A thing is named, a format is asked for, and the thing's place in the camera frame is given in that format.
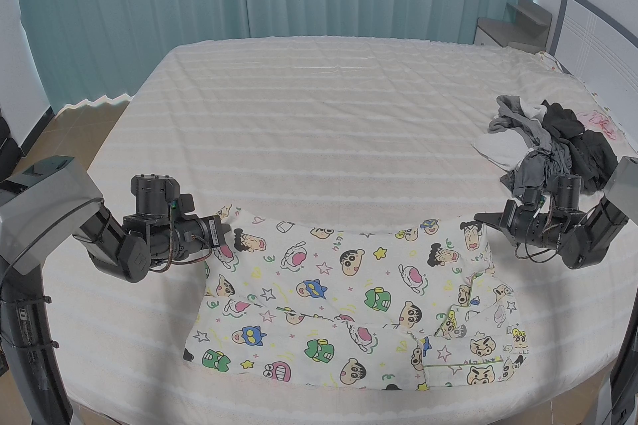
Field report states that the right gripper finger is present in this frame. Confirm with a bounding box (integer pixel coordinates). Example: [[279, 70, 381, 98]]
[[474, 211, 507, 228]]

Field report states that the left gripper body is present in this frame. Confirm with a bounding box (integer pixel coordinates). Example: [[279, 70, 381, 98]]
[[166, 212, 230, 263]]

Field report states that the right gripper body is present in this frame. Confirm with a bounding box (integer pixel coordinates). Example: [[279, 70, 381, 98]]
[[502, 198, 560, 249]]

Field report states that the white printed pyjama top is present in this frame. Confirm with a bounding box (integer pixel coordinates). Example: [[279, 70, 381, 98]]
[[182, 206, 531, 391]]

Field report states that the pile of clothes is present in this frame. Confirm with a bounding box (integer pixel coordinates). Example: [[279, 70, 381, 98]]
[[471, 94, 619, 200]]

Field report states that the pale pink printed garment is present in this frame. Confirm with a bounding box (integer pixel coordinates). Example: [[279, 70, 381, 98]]
[[576, 111, 626, 141]]

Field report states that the bed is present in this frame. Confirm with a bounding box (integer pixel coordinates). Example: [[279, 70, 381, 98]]
[[22, 0, 638, 425]]

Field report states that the grey bedside table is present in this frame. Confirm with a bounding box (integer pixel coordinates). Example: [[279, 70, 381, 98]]
[[476, 0, 553, 54]]

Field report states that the black padded chair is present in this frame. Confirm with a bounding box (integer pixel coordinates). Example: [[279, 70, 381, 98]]
[[0, 107, 23, 175]]

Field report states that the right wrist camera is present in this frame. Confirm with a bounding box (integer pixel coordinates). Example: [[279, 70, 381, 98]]
[[521, 188, 545, 211]]

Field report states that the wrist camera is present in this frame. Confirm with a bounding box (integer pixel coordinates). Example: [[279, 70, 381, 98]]
[[172, 194, 196, 217], [521, 188, 545, 211]]

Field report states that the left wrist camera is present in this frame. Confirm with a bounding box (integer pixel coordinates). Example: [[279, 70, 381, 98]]
[[172, 194, 196, 217]]

